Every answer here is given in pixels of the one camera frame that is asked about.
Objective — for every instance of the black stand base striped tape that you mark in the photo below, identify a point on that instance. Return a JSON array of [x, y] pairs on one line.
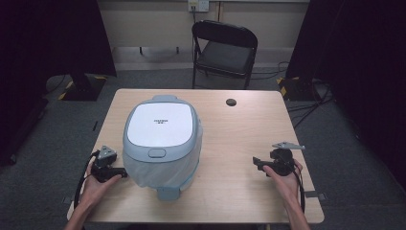
[[295, 89], [83, 89]]

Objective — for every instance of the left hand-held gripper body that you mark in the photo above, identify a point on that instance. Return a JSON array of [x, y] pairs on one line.
[[103, 163]]

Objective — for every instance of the black curtain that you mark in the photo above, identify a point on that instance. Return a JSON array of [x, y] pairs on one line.
[[364, 64]]

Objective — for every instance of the person's right hand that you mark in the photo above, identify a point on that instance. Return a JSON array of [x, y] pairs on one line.
[[285, 185]]

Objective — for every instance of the black folding chair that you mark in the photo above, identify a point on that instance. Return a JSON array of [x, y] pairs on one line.
[[225, 54]]

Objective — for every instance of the grey table bracket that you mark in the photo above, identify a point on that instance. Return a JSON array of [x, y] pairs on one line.
[[316, 194]]

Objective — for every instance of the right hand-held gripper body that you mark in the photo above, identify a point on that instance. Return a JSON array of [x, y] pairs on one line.
[[282, 161]]

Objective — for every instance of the person's left hand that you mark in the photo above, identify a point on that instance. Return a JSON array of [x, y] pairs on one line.
[[95, 188]]

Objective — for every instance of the white wall outlet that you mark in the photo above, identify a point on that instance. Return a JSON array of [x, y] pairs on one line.
[[198, 5]]

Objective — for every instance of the light blue rice cooker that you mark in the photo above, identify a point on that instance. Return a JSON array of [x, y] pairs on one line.
[[161, 140]]

